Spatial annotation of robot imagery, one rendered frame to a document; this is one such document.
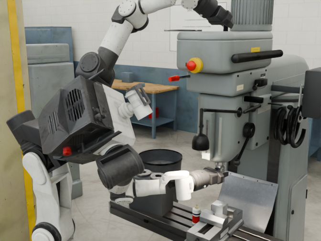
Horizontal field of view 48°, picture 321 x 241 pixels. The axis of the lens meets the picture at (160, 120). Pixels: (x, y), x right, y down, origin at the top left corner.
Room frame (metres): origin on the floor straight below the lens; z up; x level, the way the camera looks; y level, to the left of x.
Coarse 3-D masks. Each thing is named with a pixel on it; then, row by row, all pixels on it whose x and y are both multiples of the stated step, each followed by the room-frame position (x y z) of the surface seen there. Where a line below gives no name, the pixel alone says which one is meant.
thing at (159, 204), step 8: (136, 176) 1.84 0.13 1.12; (144, 176) 1.83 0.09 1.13; (152, 176) 1.81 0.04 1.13; (160, 176) 1.83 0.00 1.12; (168, 192) 1.79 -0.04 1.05; (136, 200) 1.82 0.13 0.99; (144, 200) 1.79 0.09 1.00; (152, 200) 1.77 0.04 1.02; (160, 200) 1.74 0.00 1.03; (168, 200) 1.79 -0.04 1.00; (136, 208) 1.82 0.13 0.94; (144, 208) 1.79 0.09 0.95; (152, 208) 1.77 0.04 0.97; (160, 208) 1.74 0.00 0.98; (168, 208) 1.79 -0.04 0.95; (160, 216) 1.74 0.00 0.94
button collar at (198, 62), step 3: (195, 57) 1.43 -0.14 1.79; (189, 60) 1.44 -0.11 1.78; (192, 60) 1.43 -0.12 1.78; (195, 60) 1.42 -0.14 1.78; (198, 60) 1.41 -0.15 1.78; (201, 60) 1.42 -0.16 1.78; (195, 63) 1.42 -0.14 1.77; (198, 63) 1.41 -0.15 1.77; (201, 63) 1.41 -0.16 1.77; (198, 66) 1.41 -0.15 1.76; (201, 66) 1.41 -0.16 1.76; (195, 69) 1.42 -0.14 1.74; (198, 69) 1.41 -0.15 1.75; (201, 69) 1.42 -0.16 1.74; (192, 72) 1.43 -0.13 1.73; (195, 72) 1.42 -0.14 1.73; (198, 72) 1.43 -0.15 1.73
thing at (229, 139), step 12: (204, 96) 1.57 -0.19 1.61; (216, 96) 1.53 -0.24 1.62; (228, 96) 1.51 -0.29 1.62; (240, 96) 1.54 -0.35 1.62; (204, 108) 1.56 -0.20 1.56; (216, 108) 1.53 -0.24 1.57; (228, 108) 1.50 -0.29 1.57; (240, 108) 1.52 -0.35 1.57; (216, 120) 1.52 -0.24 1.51; (228, 120) 1.50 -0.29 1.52; (240, 120) 1.54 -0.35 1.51; (216, 132) 1.52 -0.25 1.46; (228, 132) 1.50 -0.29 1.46; (240, 132) 1.55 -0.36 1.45; (216, 144) 1.52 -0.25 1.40; (228, 144) 1.50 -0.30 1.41; (240, 144) 1.55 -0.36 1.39; (216, 156) 1.52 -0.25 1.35; (228, 156) 1.51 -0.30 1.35
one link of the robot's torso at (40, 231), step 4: (72, 216) 1.54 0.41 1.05; (40, 228) 1.39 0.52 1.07; (36, 232) 1.39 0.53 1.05; (40, 232) 1.38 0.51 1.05; (44, 232) 1.38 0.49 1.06; (48, 232) 1.38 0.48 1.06; (32, 236) 1.40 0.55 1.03; (36, 236) 1.38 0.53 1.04; (40, 236) 1.37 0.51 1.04; (44, 236) 1.37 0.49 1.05; (48, 236) 1.37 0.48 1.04; (52, 236) 1.37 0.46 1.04; (72, 236) 1.53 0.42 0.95; (32, 240) 1.40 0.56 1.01; (36, 240) 1.38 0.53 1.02; (40, 240) 1.37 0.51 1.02; (44, 240) 1.37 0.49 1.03; (48, 240) 1.37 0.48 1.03; (52, 240) 1.37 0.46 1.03; (68, 240) 1.52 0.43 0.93; (72, 240) 1.52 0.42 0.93
